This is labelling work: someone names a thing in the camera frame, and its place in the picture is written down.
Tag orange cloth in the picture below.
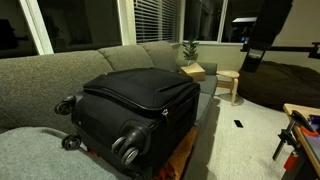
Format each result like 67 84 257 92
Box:
154 124 200 180

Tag black fabric suitcase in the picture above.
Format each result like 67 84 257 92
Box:
54 67 202 179

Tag light wooden stool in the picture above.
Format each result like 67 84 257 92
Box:
215 69 241 106

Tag grey fabric sofa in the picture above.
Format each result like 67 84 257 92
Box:
0 40 219 180

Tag black bar clamp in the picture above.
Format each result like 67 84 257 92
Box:
272 110 319 162

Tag purple table mat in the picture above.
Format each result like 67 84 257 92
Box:
304 114 320 162

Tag white window blinds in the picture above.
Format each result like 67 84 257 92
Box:
133 0 183 44

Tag black stereo camera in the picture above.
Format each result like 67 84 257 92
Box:
231 16 258 45

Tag beige carpet rug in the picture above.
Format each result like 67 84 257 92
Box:
196 87 294 180

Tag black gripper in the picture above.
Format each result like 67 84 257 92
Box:
240 57 264 73

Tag green potted plant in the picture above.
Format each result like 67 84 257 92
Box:
182 39 200 66

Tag red clamp handle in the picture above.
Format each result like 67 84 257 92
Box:
283 150 300 173

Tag dark brown beanbag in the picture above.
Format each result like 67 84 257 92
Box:
237 60 320 112

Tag wooden workbench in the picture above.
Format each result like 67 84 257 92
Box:
282 103 320 180

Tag white window frame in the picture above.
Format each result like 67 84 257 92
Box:
18 0 264 56

